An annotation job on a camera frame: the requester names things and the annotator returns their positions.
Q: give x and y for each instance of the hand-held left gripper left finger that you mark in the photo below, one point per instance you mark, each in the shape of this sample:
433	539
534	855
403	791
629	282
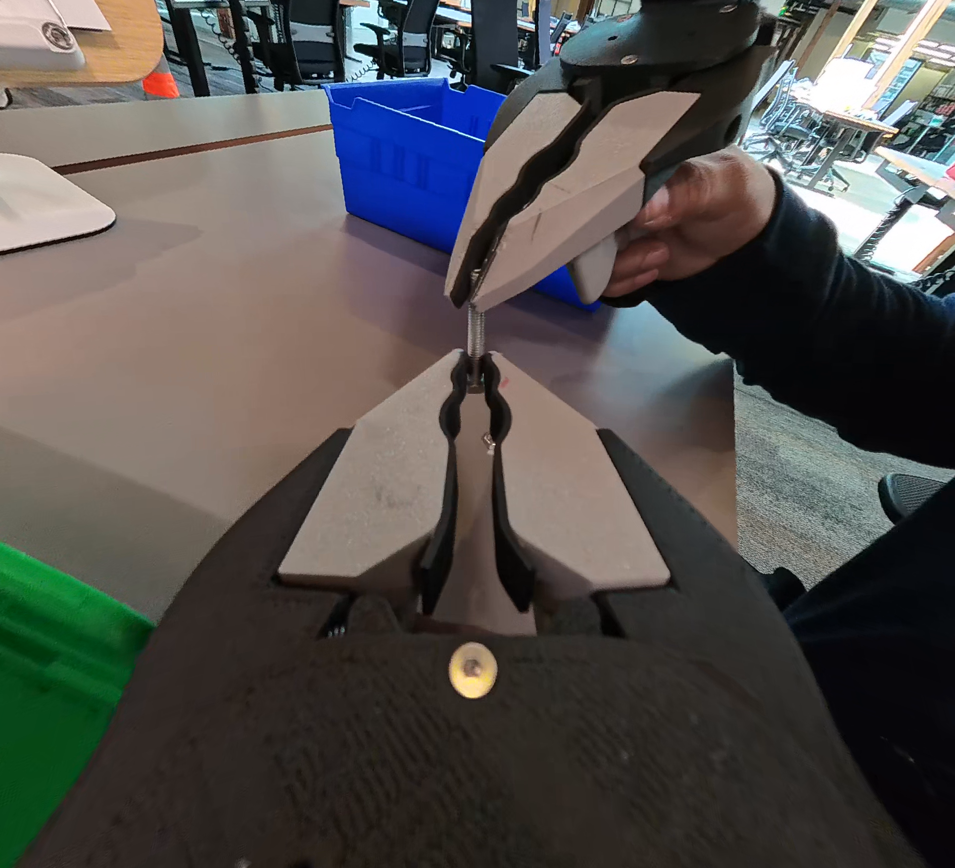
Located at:
358	495

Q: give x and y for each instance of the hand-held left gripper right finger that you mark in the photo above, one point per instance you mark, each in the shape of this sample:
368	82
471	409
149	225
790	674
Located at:
574	495

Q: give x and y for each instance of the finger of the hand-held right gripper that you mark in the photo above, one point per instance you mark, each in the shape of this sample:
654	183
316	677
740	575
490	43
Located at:
589	204
507	159

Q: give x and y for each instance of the silver metal bolt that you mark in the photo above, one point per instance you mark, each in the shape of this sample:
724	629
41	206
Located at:
477	331

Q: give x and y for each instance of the person's right forearm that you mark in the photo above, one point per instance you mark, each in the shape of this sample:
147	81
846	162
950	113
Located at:
821	331

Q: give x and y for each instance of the person's right hand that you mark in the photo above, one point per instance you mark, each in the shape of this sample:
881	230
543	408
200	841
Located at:
709	211

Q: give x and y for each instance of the small metal hardware piece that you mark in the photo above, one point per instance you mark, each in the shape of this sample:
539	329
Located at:
489	443

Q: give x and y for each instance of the blue plastic bin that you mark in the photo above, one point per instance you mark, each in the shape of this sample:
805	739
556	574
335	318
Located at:
403	159

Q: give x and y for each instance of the black office chair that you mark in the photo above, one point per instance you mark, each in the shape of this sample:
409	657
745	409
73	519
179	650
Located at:
492	17
410	25
313	2

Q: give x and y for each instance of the person's leg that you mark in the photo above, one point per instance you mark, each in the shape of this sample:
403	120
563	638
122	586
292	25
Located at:
880	659

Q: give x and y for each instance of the orange traffic cone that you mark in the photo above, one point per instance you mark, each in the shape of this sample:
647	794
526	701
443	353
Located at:
160	83

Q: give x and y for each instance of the green plastic bin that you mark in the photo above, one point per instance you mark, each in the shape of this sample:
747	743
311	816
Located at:
45	696

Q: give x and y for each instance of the wooden rounded table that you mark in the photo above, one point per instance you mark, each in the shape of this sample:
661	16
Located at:
127	10

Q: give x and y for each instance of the white monitor base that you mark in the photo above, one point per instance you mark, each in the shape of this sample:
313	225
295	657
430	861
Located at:
45	204

